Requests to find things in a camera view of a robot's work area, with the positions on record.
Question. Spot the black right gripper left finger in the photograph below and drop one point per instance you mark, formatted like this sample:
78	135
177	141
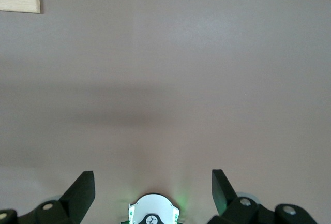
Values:
77	195

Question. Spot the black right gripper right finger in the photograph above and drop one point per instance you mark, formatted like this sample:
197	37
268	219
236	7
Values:
225	195

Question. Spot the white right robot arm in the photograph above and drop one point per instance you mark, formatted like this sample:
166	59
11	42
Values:
155	206

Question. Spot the brown table cover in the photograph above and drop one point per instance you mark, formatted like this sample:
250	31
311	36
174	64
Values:
165	53

